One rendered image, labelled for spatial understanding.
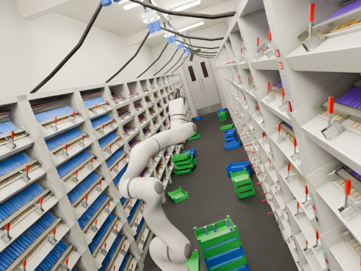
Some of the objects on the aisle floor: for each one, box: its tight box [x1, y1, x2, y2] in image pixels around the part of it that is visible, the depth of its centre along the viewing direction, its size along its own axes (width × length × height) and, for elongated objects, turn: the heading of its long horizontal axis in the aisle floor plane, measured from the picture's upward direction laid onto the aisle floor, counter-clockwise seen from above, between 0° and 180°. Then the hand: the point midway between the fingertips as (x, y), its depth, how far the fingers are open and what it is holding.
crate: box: [184, 249, 200, 271], centre depth 246 cm, size 30×20×8 cm
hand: (177, 92), depth 175 cm, fingers closed
